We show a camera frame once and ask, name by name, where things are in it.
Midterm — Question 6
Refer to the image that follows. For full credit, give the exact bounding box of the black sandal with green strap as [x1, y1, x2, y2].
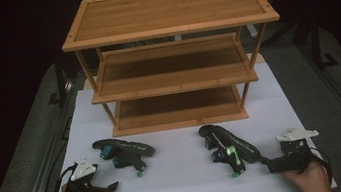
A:
[197, 117, 266, 183]

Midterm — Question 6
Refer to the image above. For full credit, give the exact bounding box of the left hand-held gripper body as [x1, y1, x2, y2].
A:
[60, 154, 111, 192]

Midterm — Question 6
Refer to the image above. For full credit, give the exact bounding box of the black metal stand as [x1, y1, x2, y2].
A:
[41, 53, 75, 109]
[302, 14, 340, 72]

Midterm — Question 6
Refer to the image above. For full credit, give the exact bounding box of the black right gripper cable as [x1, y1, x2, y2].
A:
[307, 149, 336, 189]

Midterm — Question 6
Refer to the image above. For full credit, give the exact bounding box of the person's right hand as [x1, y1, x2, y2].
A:
[280, 157, 335, 192]

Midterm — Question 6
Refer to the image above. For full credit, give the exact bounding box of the wooden three-tier shelf rack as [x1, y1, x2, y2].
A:
[54, 0, 294, 145]

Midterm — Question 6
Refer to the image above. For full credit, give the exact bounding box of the white foam board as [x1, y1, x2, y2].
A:
[32, 54, 339, 192]

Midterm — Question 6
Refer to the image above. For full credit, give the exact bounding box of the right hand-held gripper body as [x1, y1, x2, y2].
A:
[274, 123, 325, 176]

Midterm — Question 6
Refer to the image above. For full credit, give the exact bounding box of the black sandal with blue buckle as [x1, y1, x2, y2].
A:
[91, 132, 160, 184]

